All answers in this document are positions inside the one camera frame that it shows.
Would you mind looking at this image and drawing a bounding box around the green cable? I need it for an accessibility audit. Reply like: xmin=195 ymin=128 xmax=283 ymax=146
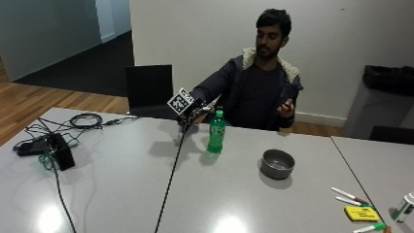
xmin=36 ymin=137 xmax=81 ymax=172

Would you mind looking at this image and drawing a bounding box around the white marker green cap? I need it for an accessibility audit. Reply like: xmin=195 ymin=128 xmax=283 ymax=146
xmin=334 ymin=195 xmax=376 ymax=210

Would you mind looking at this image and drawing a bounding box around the yellow eraser block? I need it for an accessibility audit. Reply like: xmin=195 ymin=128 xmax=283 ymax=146
xmin=343 ymin=205 xmax=382 ymax=223

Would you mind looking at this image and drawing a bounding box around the white marker brown cap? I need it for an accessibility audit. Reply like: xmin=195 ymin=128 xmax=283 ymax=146
xmin=330 ymin=186 xmax=371 ymax=206

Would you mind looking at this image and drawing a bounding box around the grey bin black bag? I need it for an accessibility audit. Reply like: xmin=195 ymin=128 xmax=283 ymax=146
xmin=343 ymin=64 xmax=414 ymax=141

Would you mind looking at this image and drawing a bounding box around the coiled black cable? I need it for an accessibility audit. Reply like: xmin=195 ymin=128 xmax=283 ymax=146
xmin=68 ymin=113 xmax=139 ymax=130

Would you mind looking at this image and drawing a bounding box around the black chair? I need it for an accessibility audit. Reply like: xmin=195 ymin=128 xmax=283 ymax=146
xmin=123 ymin=64 xmax=178 ymax=120

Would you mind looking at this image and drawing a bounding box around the white spray bottle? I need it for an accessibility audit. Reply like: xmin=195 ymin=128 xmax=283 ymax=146
xmin=392 ymin=192 xmax=414 ymax=223

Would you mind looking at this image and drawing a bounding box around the the person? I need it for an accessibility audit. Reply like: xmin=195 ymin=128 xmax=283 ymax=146
xmin=189 ymin=8 xmax=303 ymax=132

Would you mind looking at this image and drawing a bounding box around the green plastic bottle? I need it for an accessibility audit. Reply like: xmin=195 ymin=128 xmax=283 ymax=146
xmin=206 ymin=110 xmax=227 ymax=155

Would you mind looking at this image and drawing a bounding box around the white marker cube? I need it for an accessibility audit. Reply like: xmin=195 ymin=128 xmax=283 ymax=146
xmin=165 ymin=87 xmax=197 ymax=117

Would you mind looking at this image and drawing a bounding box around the flat black device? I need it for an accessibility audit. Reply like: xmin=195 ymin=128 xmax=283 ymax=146
xmin=14 ymin=139 xmax=48 ymax=157

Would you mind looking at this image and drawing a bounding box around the dark chair back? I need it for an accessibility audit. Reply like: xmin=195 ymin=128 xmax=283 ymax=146
xmin=368 ymin=124 xmax=414 ymax=146

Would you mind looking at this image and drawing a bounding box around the black box device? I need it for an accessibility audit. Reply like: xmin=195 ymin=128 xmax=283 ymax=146
xmin=45 ymin=132 xmax=77 ymax=172

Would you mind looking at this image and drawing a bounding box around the thin black cable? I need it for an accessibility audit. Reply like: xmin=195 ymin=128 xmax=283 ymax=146
xmin=50 ymin=159 xmax=78 ymax=233

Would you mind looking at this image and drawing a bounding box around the grey metal bowl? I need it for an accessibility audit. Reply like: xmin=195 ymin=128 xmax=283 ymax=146
xmin=258 ymin=149 xmax=296 ymax=181

